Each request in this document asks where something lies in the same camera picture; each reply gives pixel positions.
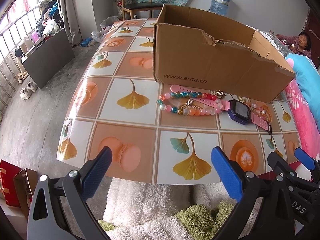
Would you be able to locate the pink strap smart watch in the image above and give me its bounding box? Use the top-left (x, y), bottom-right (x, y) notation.
top-left (170, 85), bottom-right (272, 135)

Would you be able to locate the colourful bead bracelet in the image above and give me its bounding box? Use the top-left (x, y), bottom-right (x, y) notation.
top-left (156, 91), bottom-right (222, 116)

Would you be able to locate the pink floral quilt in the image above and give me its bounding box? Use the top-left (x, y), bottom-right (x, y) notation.
top-left (284, 79), bottom-right (319, 159)

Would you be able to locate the green fluffy cloth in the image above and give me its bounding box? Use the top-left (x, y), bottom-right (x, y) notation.
top-left (98, 200), bottom-right (234, 239)

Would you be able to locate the blue pillow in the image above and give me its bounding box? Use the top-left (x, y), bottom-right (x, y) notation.
top-left (285, 53), bottom-right (319, 129)

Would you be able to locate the red gift bag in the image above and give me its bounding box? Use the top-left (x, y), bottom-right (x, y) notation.
top-left (1, 159), bottom-right (21, 207)

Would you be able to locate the white shoes pair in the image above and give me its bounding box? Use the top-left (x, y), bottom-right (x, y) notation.
top-left (20, 81), bottom-right (38, 100)

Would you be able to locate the seated woman in purple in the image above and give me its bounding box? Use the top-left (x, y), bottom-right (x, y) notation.
top-left (276, 31), bottom-right (311, 58)

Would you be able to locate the dark grey cabinet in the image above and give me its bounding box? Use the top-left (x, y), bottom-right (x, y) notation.
top-left (22, 29), bottom-right (75, 89)

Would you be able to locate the brown cardboard box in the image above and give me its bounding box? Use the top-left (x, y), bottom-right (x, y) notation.
top-left (153, 4), bottom-right (295, 102)

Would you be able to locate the white plastic bag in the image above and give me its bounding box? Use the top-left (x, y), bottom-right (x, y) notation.
top-left (91, 16), bottom-right (118, 43)

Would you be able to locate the pink bead bracelet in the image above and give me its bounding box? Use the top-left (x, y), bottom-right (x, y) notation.
top-left (246, 100), bottom-right (270, 120)

